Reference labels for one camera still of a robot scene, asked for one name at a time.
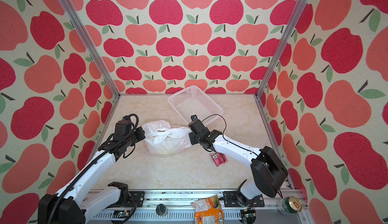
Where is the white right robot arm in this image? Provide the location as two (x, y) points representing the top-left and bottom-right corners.
(189, 120), (289, 207)

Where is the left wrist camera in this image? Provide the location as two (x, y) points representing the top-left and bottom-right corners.
(115, 120), (134, 135)

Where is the black round knob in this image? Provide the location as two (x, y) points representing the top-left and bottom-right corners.
(156, 203), (168, 217)

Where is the pink snack packet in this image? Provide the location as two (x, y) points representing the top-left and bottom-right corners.
(209, 152), (228, 167)

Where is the aluminium front rail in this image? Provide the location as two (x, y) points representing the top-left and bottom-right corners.
(60, 189), (313, 224)

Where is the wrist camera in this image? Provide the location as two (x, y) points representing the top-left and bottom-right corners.
(188, 115), (202, 131)
(115, 120), (134, 135)

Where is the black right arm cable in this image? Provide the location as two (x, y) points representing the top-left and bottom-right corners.
(201, 113), (283, 199)

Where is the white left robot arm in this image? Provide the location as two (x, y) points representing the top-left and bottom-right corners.
(37, 127), (145, 224)

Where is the aluminium frame post left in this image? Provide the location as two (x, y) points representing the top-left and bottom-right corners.
(58, 0), (120, 99)

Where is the orange snack bag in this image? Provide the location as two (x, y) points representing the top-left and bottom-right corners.
(191, 195), (224, 224)

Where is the white plastic bag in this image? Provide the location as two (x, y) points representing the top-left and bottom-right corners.
(142, 120), (191, 155)

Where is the aluminium frame post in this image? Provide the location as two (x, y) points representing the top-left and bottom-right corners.
(255, 0), (309, 101)
(58, 0), (120, 99)

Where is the white plastic mesh basket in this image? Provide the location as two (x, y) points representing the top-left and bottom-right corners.
(168, 85), (223, 126)

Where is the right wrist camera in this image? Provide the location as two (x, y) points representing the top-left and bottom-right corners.
(188, 115), (202, 131)

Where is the green drink can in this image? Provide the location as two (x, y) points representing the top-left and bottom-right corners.
(277, 196), (303, 215)

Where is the aluminium frame post right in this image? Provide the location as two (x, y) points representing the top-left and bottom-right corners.
(255, 0), (309, 101)

